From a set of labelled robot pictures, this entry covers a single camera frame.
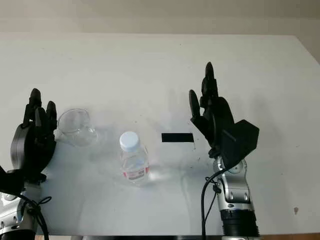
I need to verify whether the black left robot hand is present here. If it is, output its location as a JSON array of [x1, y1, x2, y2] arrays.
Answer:
[[10, 87, 58, 181]]

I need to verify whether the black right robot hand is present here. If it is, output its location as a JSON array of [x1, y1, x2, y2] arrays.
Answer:
[[188, 61, 236, 158]]

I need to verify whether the clear white-capped water bottle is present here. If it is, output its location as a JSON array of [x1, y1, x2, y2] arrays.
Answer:
[[119, 131, 150, 187]]

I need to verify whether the clear glass cup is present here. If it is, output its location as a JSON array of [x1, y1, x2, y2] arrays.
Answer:
[[53, 107, 99, 148]]

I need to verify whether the black tape strip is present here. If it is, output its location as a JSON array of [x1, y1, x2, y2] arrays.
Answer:
[[161, 132, 195, 144]]

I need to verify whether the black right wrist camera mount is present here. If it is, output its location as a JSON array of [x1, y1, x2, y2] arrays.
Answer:
[[219, 119, 260, 171]]

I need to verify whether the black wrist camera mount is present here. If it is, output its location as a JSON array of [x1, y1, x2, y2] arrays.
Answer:
[[219, 119, 260, 171], [0, 164, 27, 195]]

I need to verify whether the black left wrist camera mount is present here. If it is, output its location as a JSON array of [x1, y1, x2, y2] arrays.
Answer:
[[0, 164, 27, 195]]

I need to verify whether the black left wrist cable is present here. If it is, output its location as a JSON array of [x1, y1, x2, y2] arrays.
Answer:
[[14, 192, 53, 240]]

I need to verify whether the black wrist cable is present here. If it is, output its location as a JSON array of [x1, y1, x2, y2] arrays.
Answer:
[[14, 192, 53, 240], [201, 172, 221, 238]]

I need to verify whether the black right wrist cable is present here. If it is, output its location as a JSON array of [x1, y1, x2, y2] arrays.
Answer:
[[201, 172, 221, 238]]

